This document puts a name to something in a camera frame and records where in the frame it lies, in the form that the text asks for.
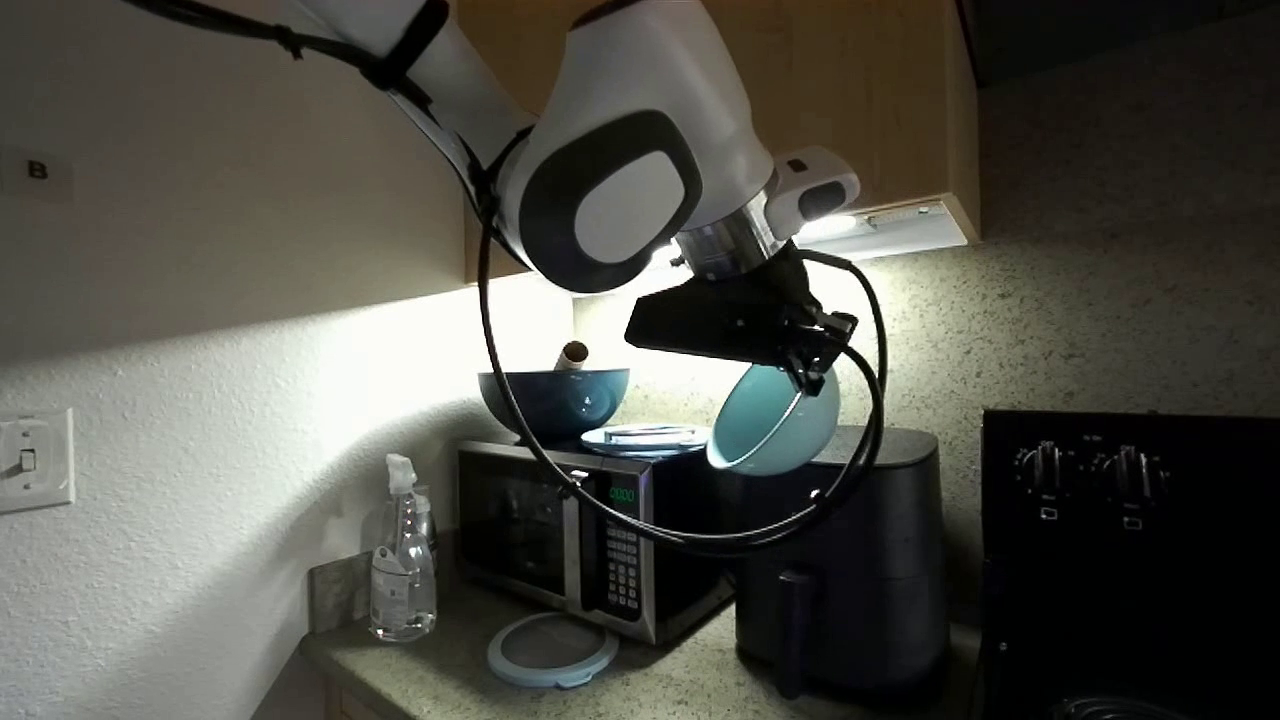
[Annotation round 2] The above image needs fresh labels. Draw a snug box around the white wall light switch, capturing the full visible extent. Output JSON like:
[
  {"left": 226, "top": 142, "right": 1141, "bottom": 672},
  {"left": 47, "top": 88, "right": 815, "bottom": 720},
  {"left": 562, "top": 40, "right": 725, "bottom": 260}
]
[{"left": 0, "top": 405, "right": 81, "bottom": 521}]

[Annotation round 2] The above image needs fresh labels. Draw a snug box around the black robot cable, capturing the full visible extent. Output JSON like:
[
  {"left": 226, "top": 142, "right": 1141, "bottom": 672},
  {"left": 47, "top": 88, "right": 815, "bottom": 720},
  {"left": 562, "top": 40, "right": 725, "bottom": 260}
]
[{"left": 472, "top": 144, "right": 893, "bottom": 553}]

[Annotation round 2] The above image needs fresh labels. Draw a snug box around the large dark blue bowl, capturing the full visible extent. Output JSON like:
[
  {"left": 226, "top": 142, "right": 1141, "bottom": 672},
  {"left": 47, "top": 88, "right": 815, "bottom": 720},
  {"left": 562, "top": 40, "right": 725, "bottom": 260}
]
[{"left": 476, "top": 370, "right": 632, "bottom": 454}]

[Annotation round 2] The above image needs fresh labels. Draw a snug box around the black and silver microwave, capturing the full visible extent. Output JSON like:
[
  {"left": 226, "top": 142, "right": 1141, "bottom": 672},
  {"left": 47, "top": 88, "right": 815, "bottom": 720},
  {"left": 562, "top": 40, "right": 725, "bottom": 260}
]
[{"left": 458, "top": 436, "right": 744, "bottom": 647}]

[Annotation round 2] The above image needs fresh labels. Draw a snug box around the black electric stove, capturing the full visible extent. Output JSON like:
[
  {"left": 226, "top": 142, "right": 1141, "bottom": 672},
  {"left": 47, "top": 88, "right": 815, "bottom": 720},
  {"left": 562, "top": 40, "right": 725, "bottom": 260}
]
[{"left": 979, "top": 408, "right": 1280, "bottom": 720}]

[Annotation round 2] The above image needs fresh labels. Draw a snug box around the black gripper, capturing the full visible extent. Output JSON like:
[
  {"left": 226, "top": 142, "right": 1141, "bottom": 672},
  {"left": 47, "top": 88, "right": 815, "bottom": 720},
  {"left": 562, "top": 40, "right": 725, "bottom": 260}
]
[{"left": 717, "top": 246, "right": 860, "bottom": 402}]

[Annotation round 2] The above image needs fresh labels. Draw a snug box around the light blue plate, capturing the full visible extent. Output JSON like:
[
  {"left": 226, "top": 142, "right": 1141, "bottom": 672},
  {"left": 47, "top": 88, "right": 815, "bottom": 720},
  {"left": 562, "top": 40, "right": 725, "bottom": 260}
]
[{"left": 578, "top": 419, "right": 717, "bottom": 465}]

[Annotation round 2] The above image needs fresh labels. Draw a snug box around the under-cabinet light strip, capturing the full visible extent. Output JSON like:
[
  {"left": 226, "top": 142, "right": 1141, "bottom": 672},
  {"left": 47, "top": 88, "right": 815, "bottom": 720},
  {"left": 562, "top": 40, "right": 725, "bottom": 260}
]
[{"left": 635, "top": 198, "right": 977, "bottom": 274}]

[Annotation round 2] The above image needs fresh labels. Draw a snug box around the black stove knob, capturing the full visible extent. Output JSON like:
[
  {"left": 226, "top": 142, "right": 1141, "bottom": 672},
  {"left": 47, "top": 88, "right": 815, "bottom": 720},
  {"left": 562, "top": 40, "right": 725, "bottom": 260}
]
[
  {"left": 1097, "top": 439, "right": 1170, "bottom": 533},
  {"left": 1009, "top": 436, "right": 1073, "bottom": 528}
]

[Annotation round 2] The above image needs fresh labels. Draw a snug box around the light blue bowl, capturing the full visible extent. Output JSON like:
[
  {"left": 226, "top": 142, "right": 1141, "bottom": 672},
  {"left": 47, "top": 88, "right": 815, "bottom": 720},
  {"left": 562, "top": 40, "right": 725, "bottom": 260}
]
[{"left": 704, "top": 361, "right": 844, "bottom": 480}]

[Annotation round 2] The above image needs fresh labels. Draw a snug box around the clear spray bottle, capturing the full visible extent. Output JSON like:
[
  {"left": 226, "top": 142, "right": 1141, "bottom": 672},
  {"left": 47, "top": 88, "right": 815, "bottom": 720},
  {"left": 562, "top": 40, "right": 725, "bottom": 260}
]
[{"left": 365, "top": 454, "right": 444, "bottom": 647}]

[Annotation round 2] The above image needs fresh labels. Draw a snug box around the round grey container lid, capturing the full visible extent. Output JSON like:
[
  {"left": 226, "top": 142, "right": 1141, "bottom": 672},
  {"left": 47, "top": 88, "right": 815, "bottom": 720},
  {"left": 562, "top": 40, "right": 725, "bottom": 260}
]
[{"left": 483, "top": 608, "right": 625, "bottom": 693}]

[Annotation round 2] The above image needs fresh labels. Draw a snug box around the black air fryer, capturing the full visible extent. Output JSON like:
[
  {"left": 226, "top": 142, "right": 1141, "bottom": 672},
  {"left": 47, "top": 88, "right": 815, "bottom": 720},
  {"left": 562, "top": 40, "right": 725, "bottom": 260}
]
[{"left": 734, "top": 425, "right": 954, "bottom": 705}]

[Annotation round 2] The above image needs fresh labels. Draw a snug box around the wooden wall cabinet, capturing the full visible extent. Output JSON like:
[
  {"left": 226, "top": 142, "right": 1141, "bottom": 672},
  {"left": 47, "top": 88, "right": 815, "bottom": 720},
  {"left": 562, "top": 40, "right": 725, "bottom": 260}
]
[{"left": 458, "top": 0, "right": 983, "bottom": 283}]

